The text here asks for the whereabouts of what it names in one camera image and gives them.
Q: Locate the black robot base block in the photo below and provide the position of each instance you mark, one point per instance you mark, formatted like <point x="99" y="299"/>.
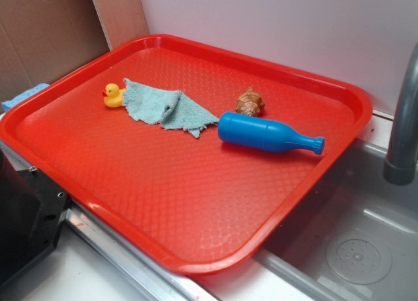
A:
<point x="32" y="212"/>

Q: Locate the blue plastic bottle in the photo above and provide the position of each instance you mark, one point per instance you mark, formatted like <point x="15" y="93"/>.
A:
<point x="265" y="134"/>

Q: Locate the teal cloth rag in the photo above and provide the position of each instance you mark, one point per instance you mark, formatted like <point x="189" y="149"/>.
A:
<point x="172" y="110"/>

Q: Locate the brown seashell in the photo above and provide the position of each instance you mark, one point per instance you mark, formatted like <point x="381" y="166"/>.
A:
<point x="250" y="103"/>

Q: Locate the red plastic tray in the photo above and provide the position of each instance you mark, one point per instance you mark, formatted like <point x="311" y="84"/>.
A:
<point x="194" y="205"/>

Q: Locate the yellow rubber duck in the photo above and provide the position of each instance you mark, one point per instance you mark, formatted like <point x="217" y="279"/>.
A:
<point x="113" y="95"/>

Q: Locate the grey plastic sink basin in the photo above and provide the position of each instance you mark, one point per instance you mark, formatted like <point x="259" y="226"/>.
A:
<point x="353" y="237"/>

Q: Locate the grey sink faucet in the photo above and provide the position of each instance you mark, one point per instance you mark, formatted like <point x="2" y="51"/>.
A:
<point x="401" y="158"/>

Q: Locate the brown cardboard panel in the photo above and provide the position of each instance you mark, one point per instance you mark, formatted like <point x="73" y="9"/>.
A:
<point x="43" y="40"/>

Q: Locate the blue sponge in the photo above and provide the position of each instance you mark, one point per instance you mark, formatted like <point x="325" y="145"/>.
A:
<point x="7" y="105"/>

